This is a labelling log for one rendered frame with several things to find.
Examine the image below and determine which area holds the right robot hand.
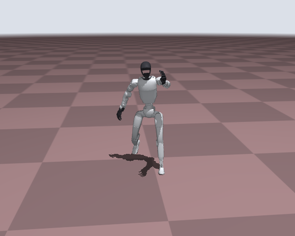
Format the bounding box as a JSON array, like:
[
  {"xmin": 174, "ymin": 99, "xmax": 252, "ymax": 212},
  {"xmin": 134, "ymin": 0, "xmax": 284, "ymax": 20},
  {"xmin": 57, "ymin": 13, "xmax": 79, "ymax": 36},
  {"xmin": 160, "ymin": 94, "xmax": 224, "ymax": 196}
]
[{"xmin": 117, "ymin": 108, "xmax": 124, "ymax": 120}]

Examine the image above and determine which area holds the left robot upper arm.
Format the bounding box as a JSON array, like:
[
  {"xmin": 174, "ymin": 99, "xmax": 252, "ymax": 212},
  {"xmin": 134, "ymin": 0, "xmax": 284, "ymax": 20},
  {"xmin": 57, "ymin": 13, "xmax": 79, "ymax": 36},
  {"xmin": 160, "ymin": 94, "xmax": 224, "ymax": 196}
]
[{"xmin": 156, "ymin": 77, "xmax": 171, "ymax": 88}]

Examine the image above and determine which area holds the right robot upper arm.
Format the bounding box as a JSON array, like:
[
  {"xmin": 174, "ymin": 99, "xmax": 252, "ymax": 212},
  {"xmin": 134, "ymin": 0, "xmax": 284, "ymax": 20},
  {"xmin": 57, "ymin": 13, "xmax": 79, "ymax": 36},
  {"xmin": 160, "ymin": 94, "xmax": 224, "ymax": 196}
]
[{"xmin": 126, "ymin": 79, "xmax": 138, "ymax": 97}]

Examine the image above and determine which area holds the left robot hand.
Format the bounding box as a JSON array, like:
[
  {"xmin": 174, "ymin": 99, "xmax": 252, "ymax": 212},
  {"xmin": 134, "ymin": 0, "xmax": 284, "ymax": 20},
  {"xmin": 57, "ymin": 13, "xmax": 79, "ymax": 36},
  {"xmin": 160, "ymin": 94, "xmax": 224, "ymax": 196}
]
[{"xmin": 159, "ymin": 70, "xmax": 166, "ymax": 85}]

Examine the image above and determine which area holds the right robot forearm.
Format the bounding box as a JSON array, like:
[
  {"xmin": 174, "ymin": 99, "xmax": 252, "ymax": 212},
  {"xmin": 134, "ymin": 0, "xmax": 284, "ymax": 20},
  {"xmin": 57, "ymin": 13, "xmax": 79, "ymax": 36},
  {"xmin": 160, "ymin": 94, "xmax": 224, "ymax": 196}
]
[{"xmin": 120, "ymin": 92, "xmax": 129, "ymax": 109}]

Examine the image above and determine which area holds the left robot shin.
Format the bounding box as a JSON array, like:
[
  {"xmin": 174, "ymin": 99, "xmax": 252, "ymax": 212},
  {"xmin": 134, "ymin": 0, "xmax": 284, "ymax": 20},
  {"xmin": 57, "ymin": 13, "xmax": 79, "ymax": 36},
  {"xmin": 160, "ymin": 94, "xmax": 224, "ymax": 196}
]
[{"xmin": 157, "ymin": 143, "xmax": 164, "ymax": 168}]

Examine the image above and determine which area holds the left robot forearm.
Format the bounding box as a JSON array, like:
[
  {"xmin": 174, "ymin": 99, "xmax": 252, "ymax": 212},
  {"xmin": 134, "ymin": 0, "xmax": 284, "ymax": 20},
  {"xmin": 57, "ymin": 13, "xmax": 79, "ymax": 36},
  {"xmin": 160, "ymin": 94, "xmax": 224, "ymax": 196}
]
[{"xmin": 159, "ymin": 80, "xmax": 170, "ymax": 87}]

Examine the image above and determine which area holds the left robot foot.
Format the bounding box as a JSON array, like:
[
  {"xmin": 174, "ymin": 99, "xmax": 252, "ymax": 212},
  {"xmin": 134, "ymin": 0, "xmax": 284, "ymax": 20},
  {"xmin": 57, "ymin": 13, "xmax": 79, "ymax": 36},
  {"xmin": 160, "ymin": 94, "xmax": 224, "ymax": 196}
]
[{"xmin": 158, "ymin": 167, "xmax": 165, "ymax": 175}]

